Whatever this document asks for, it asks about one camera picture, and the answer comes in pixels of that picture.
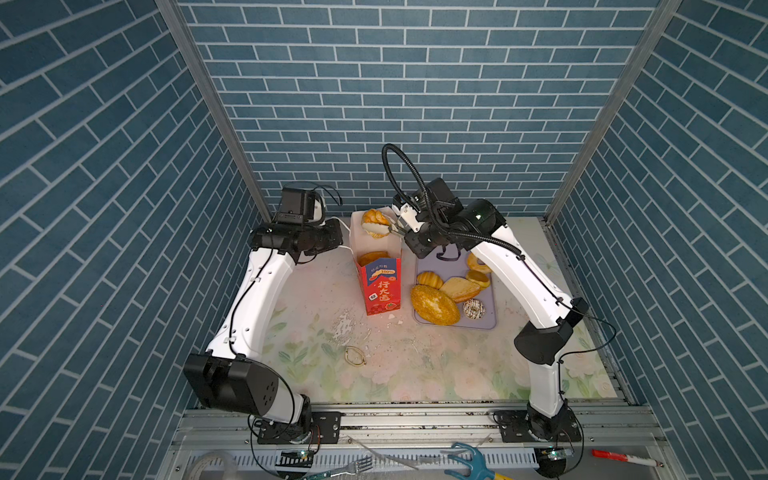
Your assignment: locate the bagel ring bread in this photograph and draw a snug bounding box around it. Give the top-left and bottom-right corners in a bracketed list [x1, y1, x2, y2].
[467, 252, 492, 275]

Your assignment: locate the large braided bread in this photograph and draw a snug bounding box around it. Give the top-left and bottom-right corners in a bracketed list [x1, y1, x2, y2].
[357, 251, 390, 267]

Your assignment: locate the small shell shaped bread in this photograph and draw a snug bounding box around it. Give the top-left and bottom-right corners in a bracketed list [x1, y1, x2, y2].
[361, 209, 392, 239]

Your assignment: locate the red paper gift bag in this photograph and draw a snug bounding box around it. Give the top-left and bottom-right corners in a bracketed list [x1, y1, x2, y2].
[345, 207, 403, 316]

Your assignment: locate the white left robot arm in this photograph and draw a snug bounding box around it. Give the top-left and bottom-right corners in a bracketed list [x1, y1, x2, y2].
[183, 218, 343, 432]

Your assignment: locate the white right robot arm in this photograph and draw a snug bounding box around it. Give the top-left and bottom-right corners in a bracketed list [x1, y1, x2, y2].
[393, 179, 589, 420]

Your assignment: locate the flat tan bread slice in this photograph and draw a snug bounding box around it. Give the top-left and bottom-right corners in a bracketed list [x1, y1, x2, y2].
[440, 277, 482, 303]

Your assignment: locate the large seeded oval bread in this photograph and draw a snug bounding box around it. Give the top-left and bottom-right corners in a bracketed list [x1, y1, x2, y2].
[410, 285, 461, 326]

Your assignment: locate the purple plastic tray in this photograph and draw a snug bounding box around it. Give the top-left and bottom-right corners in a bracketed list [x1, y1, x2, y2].
[416, 247, 497, 330]

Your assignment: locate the small orange bun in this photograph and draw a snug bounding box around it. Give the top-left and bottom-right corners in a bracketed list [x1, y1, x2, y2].
[465, 270, 491, 289]

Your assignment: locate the chocolate sprinkled donut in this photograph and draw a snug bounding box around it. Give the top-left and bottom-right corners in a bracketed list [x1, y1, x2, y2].
[463, 298, 486, 321]

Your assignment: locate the metal fork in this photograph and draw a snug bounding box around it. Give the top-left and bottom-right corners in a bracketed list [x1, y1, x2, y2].
[304, 456, 373, 480]

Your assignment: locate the teal plastic clamp tool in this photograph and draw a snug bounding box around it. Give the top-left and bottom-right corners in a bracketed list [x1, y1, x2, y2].
[444, 442, 511, 480]

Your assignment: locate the red marker pen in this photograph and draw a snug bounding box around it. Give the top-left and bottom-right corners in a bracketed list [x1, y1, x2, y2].
[591, 449, 664, 468]

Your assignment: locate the black flexible cable conduit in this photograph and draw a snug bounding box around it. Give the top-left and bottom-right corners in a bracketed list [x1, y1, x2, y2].
[381, 143, 523, 260]

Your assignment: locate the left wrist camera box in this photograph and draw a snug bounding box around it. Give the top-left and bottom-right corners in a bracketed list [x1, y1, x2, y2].
[273, 181, 344, 226]

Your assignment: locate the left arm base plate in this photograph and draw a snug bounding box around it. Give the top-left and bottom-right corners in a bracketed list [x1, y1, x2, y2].
[253, 411, 342, 446]

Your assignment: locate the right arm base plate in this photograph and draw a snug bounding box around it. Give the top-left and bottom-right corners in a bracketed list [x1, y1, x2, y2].
[491, 405, 583, 443]

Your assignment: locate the white corrugated hose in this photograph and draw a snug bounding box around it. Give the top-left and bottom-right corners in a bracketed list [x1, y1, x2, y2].
[179, 451, 238, 480]

